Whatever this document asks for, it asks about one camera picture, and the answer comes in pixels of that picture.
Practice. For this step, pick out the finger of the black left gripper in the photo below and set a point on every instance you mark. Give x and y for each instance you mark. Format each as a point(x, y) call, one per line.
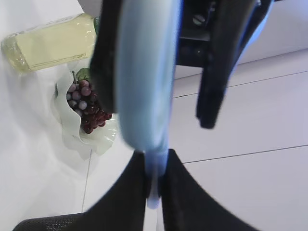
point(103, 59)
point(236, 23)

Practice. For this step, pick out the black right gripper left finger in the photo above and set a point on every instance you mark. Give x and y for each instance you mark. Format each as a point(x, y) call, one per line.
point(122, 208)

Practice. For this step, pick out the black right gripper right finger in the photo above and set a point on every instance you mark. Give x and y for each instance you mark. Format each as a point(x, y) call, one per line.
point(188, 207)

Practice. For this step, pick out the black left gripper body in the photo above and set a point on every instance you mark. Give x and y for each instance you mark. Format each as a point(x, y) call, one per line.
point(196, 23)

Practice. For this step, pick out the dark purple grape bunch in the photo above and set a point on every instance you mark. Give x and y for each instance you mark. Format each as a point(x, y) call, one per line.
point(83, 100)

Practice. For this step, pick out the yellow tea plastic bottle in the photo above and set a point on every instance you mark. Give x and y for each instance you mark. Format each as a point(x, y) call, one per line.
point(58, 42)

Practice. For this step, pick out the blue capped scissors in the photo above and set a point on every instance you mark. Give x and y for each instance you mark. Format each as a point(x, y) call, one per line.
point(145, 63)

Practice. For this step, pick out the black mesh pen holder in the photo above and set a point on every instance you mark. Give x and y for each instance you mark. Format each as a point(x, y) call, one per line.
point(53, 223)

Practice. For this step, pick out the green wavy glass plate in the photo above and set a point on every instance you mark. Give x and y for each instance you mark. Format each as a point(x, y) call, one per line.
point(73, 137)

